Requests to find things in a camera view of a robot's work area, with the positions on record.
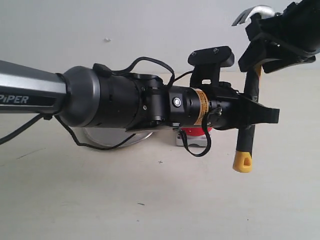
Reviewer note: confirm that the red dome push button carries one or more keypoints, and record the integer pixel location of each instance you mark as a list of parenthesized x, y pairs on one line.
[(195, 137)]

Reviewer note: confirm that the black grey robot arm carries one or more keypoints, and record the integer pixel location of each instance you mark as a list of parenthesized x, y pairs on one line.
[(99, 97)]

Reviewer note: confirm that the round stainless steel plate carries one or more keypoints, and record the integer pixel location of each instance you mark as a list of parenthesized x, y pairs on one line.
[(108, 137)]

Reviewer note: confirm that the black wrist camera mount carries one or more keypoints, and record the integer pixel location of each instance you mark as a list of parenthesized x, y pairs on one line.
[(207, 64)]

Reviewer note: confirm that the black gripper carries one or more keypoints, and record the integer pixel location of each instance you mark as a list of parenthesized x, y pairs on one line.
[(230, 109)]

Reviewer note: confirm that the yellow black claw hammer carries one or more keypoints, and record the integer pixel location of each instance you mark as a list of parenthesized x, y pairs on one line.
[(243, 156)]

